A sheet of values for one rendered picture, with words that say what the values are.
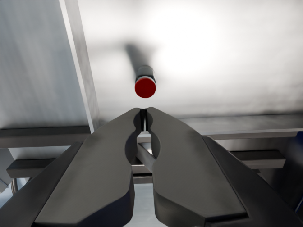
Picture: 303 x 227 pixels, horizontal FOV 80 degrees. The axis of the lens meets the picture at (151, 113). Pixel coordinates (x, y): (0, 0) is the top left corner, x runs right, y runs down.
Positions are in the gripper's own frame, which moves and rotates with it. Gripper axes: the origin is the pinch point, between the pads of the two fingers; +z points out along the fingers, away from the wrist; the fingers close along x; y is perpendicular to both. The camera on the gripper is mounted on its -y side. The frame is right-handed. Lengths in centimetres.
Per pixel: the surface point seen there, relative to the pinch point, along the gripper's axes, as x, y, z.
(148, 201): -0.7, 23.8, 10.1
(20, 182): -113, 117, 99
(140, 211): -2.1, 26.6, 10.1
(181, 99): 4.3, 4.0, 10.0
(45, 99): -12.7, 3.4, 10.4
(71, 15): -6.2, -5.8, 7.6
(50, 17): -9.3, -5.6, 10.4
